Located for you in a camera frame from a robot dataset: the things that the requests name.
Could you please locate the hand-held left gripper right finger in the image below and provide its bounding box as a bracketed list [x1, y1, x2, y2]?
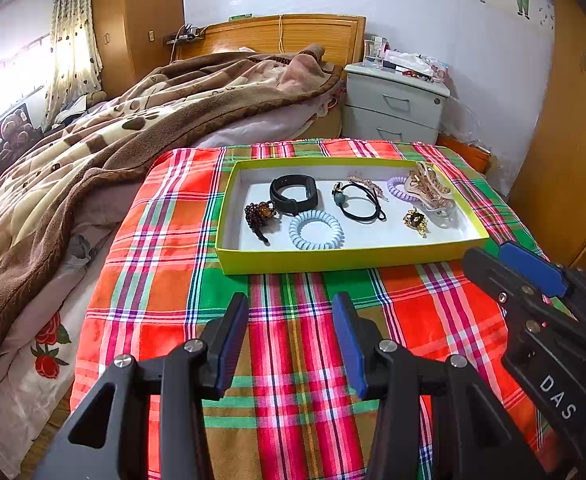
[331, 291, 546, 480]

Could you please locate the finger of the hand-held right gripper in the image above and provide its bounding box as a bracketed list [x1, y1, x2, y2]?
[462, 246, 574, 322]
[498, 242, 574, 298]

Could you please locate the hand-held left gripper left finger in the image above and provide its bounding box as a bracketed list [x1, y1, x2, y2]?
[32, 291, 250, 480]

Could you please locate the gold ornate hair clip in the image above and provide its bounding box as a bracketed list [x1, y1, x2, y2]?
[402, 207, 430, 237]

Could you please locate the clear hair claw clip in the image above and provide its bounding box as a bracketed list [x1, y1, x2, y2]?
[405, 161, 458, 217]

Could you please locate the yellow-green cardboard tray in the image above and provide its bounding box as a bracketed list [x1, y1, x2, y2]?
[215, 156, 490, 276]

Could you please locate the light blue spiral hair tie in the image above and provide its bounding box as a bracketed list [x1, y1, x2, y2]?
[288, 210, 345, 251]

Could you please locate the dark red bead bracelet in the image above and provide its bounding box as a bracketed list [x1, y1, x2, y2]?
[244, 200, 279, 247]

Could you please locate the black hair tie with bead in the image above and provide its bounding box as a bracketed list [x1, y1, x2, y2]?
[329, 181, 388, 223]

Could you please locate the pink rhinestone hair clip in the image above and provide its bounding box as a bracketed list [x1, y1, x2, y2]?
[347, 175, 389, 201]

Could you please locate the red green plaid cloth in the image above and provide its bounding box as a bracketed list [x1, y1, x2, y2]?
[70, 140, 561, 480]

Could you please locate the orange box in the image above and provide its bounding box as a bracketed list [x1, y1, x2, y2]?
[435, 132, 491, 176]

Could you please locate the large wooden wardrobe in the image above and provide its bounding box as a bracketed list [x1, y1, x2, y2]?
[508, 0, 586, 271]

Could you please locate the black wristband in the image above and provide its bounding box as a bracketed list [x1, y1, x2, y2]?
[269, 174, 319, 217]

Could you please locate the grey two-drawer nightstand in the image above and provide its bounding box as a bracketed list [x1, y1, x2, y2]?
[342, 62, 451, 147]

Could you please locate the white floral bed sheet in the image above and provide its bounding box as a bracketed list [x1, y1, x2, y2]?
[0, 90, 346, 466]

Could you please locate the pile of small toiletries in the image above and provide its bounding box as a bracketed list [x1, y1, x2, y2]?
[363, 35, 448, 82]

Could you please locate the brown paw print blanket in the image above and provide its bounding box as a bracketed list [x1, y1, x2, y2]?
[0, 42, 346, 383]

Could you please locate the brown teddy bear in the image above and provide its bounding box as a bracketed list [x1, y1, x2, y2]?
[0, 105, 39, 161]

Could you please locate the wooden bed headboard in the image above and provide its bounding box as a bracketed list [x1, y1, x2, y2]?
[165, 14, 367, 141]

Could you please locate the power strip with plugs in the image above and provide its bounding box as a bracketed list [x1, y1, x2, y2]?
[165, 25, 206, 45]

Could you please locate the spotted cream curtain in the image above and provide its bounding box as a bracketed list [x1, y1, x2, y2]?
[43, 0, 104, 131]

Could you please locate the tall wooden cabinet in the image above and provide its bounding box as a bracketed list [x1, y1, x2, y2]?
[89, 0, 185, 98]

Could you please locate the purple spiral hair tie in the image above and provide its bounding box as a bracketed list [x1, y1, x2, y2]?
[387, 175, 421, 205]

